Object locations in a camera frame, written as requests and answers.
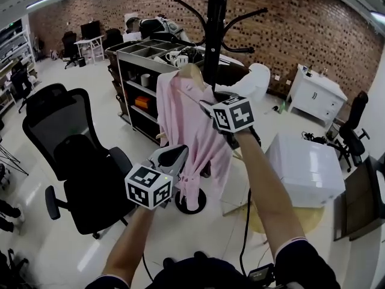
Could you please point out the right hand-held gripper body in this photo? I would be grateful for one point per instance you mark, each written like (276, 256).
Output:
(233, 114)

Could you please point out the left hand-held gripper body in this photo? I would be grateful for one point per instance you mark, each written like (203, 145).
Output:
(149, 187)

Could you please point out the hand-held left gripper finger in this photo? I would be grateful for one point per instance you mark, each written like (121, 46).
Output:
(184, 167)
(155, 155)

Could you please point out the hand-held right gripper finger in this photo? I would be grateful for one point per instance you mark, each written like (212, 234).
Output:
(208, 108)

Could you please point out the pink shirt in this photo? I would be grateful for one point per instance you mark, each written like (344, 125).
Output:
(192, 131)

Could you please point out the person's right forearm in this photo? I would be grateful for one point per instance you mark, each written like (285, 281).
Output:
(270, 191)

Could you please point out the person's left forearm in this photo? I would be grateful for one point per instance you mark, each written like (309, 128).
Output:
(129, 245)

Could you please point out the white ovoid bin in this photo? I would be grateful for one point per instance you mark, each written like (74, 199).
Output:
(255, 80)

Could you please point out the green bottle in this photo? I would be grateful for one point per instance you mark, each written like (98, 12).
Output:
(282, 107)

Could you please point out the white mug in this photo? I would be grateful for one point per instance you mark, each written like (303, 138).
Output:
(182, 61)
(171, 57)

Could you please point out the orange box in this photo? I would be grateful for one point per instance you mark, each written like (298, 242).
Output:
(142, 102)

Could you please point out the black coat rack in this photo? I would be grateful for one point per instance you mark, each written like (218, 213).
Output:
(215, 41)

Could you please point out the white cup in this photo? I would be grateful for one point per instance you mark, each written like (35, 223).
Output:
(145, 80)

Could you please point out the black shelf cart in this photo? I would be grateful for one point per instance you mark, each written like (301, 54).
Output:
(144, 80)

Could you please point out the black mesh office chair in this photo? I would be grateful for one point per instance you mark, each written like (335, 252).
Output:
(78, 161)

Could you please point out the white cabinet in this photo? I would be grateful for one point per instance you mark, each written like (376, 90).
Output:
(316, 98)

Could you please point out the white box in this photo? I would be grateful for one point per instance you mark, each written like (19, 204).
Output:
(306, 167)

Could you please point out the person's dark shirt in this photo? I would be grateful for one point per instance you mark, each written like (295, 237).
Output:
(195, 275)

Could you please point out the black waste bin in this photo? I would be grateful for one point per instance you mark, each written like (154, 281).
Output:
(81, 62)

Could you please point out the yellow round rug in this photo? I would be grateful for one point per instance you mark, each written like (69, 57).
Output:
(300, 221)

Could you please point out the small white table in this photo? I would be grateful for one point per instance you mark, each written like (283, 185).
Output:
(90, 44)

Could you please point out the black chest device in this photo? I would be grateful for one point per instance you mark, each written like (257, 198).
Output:
(260, 274)

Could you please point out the wooden table with black legs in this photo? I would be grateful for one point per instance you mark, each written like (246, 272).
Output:
(12, 161)

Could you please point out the black monitor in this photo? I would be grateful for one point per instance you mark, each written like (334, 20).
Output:
(90, 29)

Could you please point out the brown wooden desk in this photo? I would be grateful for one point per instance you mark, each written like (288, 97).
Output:
(361, 197)

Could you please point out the white shelf racks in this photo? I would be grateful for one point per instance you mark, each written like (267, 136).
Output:
(12, 50)

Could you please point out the ceiling tube light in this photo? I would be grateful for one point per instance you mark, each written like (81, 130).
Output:
(45, 1)

